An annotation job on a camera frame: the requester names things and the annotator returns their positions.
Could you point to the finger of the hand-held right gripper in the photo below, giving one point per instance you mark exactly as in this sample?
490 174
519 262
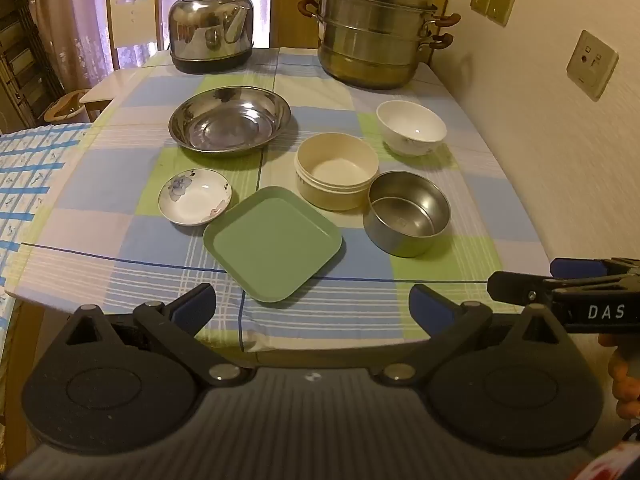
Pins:
577 267
520 287

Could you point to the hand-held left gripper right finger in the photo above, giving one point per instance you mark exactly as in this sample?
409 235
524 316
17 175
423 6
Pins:
429 306

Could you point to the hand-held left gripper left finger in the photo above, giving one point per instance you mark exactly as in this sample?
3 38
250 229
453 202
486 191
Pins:
192 306

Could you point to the stainless steel bowl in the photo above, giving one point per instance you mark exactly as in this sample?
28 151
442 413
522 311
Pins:
407 215

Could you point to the green square plate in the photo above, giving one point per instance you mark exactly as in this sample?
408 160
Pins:
272 242

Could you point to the small floral ceramic dish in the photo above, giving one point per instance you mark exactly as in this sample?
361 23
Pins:
195 197

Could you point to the cream plastic bowl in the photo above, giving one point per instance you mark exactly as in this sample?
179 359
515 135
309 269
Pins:
332 172

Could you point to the white ceramic bowl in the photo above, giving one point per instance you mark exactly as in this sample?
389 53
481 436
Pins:
411 125

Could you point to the large round steel plate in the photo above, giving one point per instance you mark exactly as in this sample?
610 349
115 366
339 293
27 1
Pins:
227 120

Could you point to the person's right hand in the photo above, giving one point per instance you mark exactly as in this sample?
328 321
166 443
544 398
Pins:
624 375

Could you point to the checked pastel tablecloth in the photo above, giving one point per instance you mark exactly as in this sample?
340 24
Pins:
150 240

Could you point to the red and white cloth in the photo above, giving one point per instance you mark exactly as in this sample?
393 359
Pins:
610 460

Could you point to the blue checked cloth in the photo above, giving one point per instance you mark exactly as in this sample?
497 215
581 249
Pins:
30 180

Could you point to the woven basket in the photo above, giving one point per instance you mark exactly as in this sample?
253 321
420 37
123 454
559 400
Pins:
65 107

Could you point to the stainless steel kettle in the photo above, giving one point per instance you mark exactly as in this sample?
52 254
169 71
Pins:
210 30

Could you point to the stacked steel steamer pot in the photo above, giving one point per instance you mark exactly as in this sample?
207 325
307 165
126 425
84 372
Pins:
375 30

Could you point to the cream wooden chair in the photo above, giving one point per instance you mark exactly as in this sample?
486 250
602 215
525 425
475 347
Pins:
132 20

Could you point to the dark slatted shelf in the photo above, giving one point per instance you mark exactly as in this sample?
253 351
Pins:
22 60

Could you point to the sheer patterned curtain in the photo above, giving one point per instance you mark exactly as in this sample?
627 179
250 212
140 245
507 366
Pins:
75 10

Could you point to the large white wall socket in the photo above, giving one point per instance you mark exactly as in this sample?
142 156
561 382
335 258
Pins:
591 64

